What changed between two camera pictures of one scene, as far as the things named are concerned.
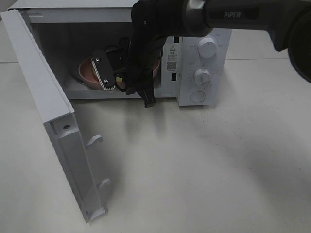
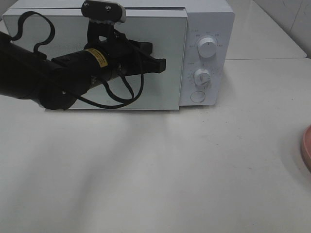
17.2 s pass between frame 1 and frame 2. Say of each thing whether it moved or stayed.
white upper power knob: stayed
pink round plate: moved
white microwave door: moved
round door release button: stayed
